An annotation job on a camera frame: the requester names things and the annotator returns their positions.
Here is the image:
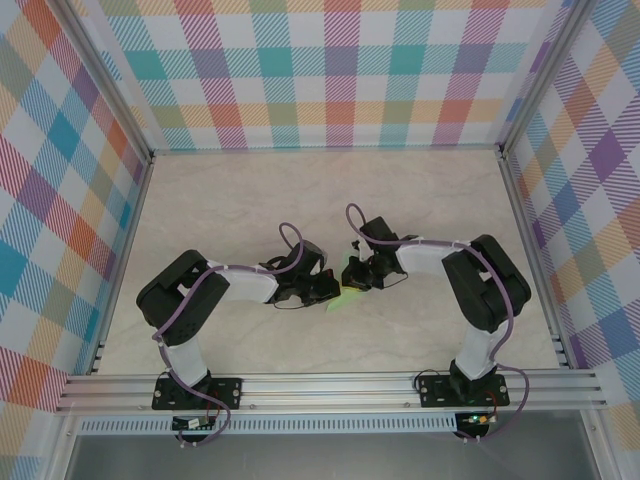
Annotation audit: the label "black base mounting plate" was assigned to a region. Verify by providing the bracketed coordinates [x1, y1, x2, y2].
[152, 375, 245, 411]
[417, 373, 510, 409]

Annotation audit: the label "perforated metal cable tray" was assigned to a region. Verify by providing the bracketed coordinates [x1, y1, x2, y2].
[77, 415, 459, 435]

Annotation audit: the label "grey metal sheet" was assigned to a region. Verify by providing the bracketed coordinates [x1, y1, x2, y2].
[64, 432, 599, 480]

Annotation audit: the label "red and black wires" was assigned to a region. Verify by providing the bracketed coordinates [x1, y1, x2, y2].
[482, 389, 502, 426]
[203, 392, 226, 426]

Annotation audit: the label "aluminium frame rail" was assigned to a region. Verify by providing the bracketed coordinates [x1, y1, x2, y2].
[87, 153, 156, 377]
[148, 143, 505, 157]
[498, 149, 574, 371]

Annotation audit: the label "black circuit board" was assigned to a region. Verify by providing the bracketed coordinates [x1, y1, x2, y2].
[171, 415, 217, 432]

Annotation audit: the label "light green paper sheet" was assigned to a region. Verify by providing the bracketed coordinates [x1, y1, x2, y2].
[324, 251, 365, 315]

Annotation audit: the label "purple cable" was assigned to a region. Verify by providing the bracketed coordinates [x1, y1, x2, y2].
[152, 222, 307, 449]
[344, 202, 532, 446]

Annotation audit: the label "short aluminium frame post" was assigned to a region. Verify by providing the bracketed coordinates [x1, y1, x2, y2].
[47, 413, 81, 480]
[579, 409, 616, 480]

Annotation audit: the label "wide grooved aluminium rail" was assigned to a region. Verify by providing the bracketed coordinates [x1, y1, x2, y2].
[54, 368, 609, 415]

